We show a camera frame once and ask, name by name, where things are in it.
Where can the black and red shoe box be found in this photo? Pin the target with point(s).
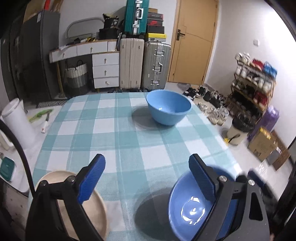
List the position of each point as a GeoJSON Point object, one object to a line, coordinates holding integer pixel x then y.
{"type": "Point", "coordinates": [155, 22]}

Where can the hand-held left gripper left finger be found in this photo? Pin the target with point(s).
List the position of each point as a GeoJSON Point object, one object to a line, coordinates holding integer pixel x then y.
{"type": "Point", "coordinates": [91, 178]}

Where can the rows of assorted shoes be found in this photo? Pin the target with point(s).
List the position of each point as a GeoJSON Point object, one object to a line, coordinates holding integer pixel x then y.
{"type": "Point", "coordinates": [254, 78]}

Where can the purple rolled mat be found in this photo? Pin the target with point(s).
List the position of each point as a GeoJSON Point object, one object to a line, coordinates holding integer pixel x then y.
{"type": "Point", "coordinates": [268, 120]}

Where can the wooden door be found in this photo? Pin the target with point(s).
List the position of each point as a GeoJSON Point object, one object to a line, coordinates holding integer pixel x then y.
{"type": "Point", "coordinates": [194, 41]}

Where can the teal lidded container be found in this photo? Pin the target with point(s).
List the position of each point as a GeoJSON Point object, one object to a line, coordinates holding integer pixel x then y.
{"type": "Point", "coordinates": [7, 169]}

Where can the white trash bin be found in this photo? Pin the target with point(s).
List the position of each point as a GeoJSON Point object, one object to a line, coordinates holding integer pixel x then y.
{"type": "Point", "coordinates": [238, 136]}

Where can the white light switch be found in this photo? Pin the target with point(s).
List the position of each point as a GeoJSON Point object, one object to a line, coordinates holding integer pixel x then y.
{"type": "Point", "coordinates": [256, 42]}

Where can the grey refrigerator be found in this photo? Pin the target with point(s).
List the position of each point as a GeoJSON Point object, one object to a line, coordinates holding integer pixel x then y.
{"type": "Point", "coordinates": [39, 58]}

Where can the scattered sneakers group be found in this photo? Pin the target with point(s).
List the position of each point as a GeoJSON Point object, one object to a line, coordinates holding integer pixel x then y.
{"type": "Point", "coordinates": [212, 109]}

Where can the dark tall cabinet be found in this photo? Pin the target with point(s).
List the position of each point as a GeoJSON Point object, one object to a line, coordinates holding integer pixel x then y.
{"type": "Point", "coordinates": [10, 60]}

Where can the large cardboard box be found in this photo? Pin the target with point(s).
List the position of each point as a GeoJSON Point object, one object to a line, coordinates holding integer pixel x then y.
{"type": "Point", "coordinates": [32, 10]}

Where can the silver suitcase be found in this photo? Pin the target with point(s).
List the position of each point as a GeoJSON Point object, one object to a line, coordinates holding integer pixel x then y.
{"type": "Point", "coordinates": [156, 67]}

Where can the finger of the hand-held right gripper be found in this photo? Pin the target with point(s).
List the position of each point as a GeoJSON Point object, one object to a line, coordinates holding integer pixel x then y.
{"type": "Point", "coordinates": [257, 177]}

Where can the small brown box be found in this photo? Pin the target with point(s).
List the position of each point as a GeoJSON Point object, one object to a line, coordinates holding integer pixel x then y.
{"type": "Point", "coordinates": [56, 5]}

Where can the white marble side table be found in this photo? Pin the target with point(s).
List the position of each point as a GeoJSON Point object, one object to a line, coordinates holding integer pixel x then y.
{"type": "Point", "coordinates": [25, 157]}

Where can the woven basket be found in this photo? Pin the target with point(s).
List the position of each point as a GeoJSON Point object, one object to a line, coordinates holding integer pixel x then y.
{"type": "Point", "coordinates": [76, 78]}

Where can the striped floor mat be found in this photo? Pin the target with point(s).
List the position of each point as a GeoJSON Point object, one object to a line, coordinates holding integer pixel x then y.
{"type": "Point", "coordinates": [52, 103]}

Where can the printed cardboard box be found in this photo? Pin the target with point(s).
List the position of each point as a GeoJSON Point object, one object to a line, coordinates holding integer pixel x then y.
{"type": "Point", "coordinates": [261, 143]}

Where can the grey oval mirror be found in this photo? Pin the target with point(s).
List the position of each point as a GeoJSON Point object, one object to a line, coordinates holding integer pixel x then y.
{"type": "Point", "coordinates": [71, 25]}

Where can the teal checked tablecloth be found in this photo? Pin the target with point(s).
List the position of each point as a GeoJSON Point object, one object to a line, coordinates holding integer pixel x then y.
{"type": "Point", "coordinates": [115, 139]}

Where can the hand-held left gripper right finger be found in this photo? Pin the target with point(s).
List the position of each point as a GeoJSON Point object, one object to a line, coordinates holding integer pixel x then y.
{"type": "Point", "coordinates": [203, 178]}

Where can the green packet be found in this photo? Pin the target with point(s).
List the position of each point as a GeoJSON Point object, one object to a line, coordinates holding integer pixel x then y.
{"type": "Point", "coordinates": [40, 115]}

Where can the black bag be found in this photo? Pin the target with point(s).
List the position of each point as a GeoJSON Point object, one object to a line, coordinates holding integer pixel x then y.
{"type": "Point", "coordinates": [109, 30]}

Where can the beige round plate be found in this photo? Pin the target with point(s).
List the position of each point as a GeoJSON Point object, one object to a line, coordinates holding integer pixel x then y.
{"type": "Point", "coordinates": [97, 213]}

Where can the cream jar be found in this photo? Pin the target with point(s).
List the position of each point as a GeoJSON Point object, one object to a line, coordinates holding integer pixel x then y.
{"type": "Point", "coordinates": [4, 140]}

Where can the brown shoe box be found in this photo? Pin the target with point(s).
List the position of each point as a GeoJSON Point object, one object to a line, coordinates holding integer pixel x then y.
{"type": "Point", "coordinates": [152, 10]}

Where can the teal suitcase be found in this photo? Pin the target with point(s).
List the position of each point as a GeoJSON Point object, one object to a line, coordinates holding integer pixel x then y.
{"type": "Point", "coordinates": [131, 18]}

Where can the shoe rack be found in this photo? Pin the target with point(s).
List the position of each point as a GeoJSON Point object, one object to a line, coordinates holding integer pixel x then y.
{"type": "Point", "coordinates": [235, 78]}

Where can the white curved desk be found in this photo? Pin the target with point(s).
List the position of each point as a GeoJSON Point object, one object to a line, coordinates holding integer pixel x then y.
{"type": "Point", "coordinates": [78, 49]}

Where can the white electric kettle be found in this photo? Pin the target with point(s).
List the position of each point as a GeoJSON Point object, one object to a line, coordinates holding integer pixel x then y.
{"type": "Point", "coordinates": [18, 122]}

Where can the plain black shoe box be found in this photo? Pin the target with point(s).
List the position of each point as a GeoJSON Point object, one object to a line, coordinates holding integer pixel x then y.
{"type": "Point", "coordinates": [156, 29]}

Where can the beige suitcase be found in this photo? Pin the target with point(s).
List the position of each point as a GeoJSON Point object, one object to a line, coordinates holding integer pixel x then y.
{"type": "Point", "coordinates": [130, 64]}

